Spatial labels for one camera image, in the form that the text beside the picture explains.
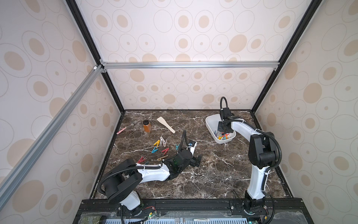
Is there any dark red clothespin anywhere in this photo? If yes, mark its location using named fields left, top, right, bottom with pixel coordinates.
left=137, top=156, right=146, bottom=164

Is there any white clothespin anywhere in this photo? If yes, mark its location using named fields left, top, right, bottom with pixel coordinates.
left=160, top=136, right=167, bottom=147

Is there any horizontal aluminium rail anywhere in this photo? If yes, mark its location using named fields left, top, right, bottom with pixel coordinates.
left=103, top=61, right=280, bottom=69

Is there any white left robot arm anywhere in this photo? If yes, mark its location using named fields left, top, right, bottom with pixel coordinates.
left=97, top=149, right=202, bottom=211

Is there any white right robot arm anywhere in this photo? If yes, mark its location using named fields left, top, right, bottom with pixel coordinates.
left=218, top=107, right=282, bottom=213

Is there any left diagonal aluminium rail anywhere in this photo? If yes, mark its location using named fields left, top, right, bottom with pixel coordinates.
left=1, top=64, right=104, bottom=209

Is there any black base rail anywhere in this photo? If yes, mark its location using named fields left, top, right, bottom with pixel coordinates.
left=73, top=198, right=313, bottom=224

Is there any wooden spatula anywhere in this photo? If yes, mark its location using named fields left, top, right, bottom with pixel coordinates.
left=157, top=117, right=176, bottom=133

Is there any white plastic storage box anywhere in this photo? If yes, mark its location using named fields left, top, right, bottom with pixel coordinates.
left=205, top=114, right=236, bottom=144

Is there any amber jar black lid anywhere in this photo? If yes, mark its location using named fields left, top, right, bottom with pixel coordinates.
left=143, top=119, right=151, bottom=133

